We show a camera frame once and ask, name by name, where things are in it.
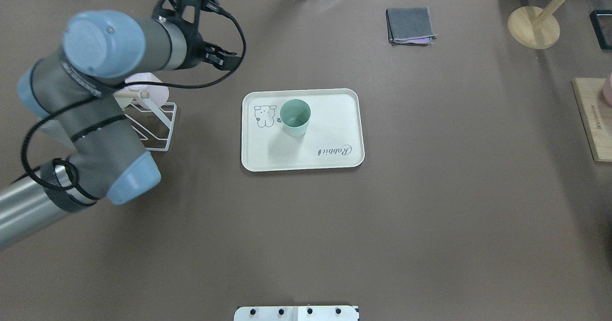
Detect cream plastic cup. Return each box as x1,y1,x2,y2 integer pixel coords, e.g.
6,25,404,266
114,96,134,110

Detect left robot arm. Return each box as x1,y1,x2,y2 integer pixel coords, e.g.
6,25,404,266
1,0,245,249

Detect grey folded cloth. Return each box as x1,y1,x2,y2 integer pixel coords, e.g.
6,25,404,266
385,7,436,45

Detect wooden mug tree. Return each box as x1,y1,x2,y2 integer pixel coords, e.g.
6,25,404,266
507,0,566,49

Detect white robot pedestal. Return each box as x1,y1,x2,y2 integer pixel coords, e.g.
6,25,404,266
233,305,360,321

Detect green plastic cup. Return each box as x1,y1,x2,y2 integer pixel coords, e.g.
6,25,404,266
280,99,312,137

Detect bamboo cutting board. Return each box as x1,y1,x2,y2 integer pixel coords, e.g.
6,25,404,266
572,76,612,162

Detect white wire cup rack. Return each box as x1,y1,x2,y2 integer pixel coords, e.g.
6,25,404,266
113,89,177,152

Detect pink plastic cup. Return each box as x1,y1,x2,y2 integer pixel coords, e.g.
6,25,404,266
124,73,170,108

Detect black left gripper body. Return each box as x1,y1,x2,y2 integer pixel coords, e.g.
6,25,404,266
152,0,209,70

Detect cream rabbit tray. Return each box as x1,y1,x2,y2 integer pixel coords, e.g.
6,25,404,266
241,88,365,172

